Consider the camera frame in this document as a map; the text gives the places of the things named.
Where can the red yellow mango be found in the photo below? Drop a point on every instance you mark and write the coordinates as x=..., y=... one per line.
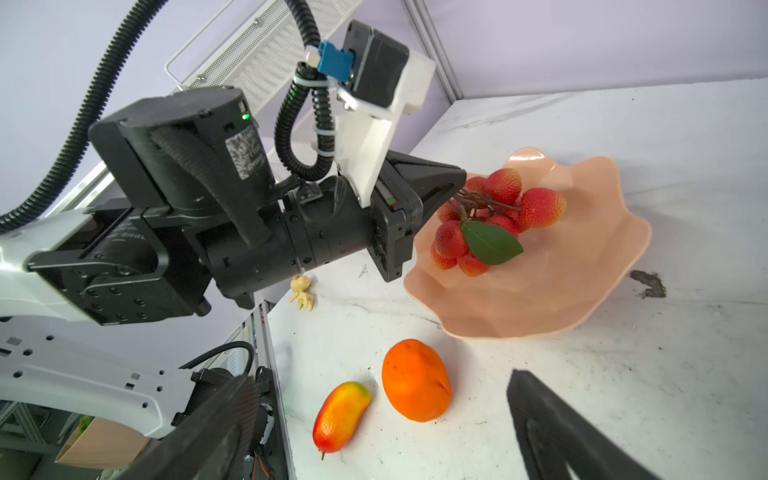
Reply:
x=338, y=418

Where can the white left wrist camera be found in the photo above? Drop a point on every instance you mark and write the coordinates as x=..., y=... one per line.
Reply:
x=378, y=80

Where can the peach wavy fruit bowl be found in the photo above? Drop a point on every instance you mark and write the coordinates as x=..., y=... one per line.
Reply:
x=565, y=271

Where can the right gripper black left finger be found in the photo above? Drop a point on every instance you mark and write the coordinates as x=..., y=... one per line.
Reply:
x=211, y=444

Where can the red lychee bunch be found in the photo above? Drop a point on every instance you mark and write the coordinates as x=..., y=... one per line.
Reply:
x=480, y=226

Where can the white perforated metal shelf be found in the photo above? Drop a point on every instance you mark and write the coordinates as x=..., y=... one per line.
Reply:
x=252, y=45

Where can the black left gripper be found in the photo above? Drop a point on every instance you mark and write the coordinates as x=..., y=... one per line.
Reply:
x=407, y=192

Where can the orange fake fruit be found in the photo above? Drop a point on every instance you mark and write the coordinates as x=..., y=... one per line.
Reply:
x=416, y=381

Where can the small yellow toy figure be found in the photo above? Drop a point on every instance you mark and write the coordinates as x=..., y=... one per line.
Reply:
x=299, y=286

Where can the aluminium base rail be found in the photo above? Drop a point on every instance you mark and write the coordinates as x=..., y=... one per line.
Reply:
x=269, y=456

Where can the cardboard box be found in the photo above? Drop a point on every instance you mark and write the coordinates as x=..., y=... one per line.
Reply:
x=101, y=444

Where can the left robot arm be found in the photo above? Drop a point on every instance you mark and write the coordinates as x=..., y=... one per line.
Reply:
x=201, y=206

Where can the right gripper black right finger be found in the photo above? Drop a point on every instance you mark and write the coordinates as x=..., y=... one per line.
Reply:
x=556, y=442

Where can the aluminium frame post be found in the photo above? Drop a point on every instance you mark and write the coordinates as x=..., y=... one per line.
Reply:
x=428, y=36

